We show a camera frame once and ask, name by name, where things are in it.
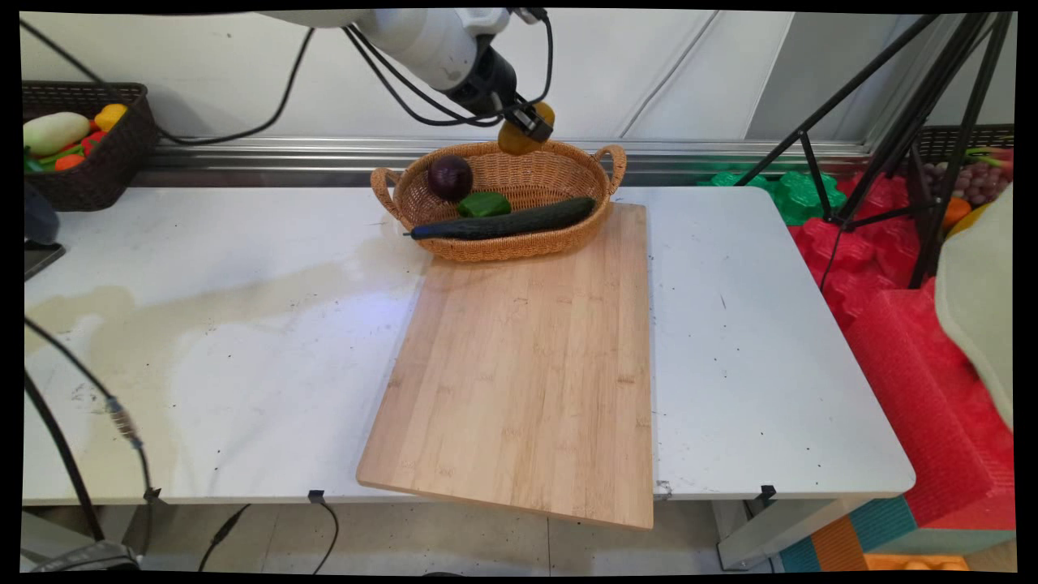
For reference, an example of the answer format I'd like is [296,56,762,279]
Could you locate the white toy gourd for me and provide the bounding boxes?
[23,111,91,157]

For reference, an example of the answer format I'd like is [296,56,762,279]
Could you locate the orange floor item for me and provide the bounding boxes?
[866,553,972,572]

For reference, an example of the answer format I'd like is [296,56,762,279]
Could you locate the teal orange foam mat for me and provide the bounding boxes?
[777,493,1016,573]

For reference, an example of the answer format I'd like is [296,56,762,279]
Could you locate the brown potato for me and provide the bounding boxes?
[496,101,557,157]

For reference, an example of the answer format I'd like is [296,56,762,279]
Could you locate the yellow toy banana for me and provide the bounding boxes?
[946,203,995,241]

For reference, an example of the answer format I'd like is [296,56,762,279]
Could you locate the black wire fruit basket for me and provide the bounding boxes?
[908,125,1014,290]

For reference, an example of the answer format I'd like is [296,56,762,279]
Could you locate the black cable with metal connector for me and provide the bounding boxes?
[23,316,157,497]

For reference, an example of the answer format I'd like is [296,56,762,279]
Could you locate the red foam floor tiles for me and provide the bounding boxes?
[788,173,923,333]

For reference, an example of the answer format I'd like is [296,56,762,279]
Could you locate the white table leg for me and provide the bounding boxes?
[714,496,862,571]

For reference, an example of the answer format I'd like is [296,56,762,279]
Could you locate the long black arm cable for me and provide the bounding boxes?
[20,18,316,148]

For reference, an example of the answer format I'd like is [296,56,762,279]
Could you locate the woven wicker basket with handles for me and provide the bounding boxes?
[371,138,628,264]

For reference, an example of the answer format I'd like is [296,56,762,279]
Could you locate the orange toy fruit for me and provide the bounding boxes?
[941,197,973,237]

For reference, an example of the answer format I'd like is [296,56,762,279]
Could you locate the dark brown woven basket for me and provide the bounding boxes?
[22,81,160,213]

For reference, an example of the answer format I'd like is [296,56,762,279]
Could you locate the purple toy grapes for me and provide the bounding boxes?
[923,161,1012,208]

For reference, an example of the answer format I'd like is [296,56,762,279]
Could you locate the thick black cable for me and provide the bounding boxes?
[23,371,108,543]

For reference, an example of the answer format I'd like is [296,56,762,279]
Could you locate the red foam tile stack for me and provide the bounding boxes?
[843,280,1016,530]

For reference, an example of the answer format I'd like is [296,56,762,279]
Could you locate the green bell pepper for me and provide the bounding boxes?
[457,191,513,218]

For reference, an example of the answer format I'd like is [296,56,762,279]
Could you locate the dark purple onion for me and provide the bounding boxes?
[427,156,475,204]

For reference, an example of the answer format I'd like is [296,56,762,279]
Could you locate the pale cream cloth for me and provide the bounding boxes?
[933,184,1015,432]

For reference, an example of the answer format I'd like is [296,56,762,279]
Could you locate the red green toy vegetable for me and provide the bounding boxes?
[963,147,1014,171]

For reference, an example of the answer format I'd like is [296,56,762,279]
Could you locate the black floor cable with plug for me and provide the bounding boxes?
[198,503,253,573]

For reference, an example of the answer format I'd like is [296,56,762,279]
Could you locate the thin black floor cable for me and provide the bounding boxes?
[312,495,341,575]

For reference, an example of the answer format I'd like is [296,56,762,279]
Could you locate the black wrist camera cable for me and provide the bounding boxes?
[341,8,555,129]

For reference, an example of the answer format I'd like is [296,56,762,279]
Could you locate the grey device on floor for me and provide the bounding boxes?
[31,540,144,573]

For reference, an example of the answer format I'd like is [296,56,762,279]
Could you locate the metal wall rail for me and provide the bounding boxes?
[134,135,875,188]

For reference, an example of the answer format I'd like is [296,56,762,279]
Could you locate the light wooden cutting board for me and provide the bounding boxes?
[357,203,656,530]

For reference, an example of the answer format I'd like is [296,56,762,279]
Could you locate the black camera tripod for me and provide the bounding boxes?
[734,12,1014,290]

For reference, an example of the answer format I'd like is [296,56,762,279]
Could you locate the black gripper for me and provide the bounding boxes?
[444,46,555,146]

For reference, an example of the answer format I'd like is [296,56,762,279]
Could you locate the long dark green cucumber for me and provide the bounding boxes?
[404,197,598,242]

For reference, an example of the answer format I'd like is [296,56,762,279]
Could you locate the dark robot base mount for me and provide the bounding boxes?
[23,182,67,282]

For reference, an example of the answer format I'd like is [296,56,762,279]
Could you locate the green foam floor tiles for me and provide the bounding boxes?
[697,170,849,227]

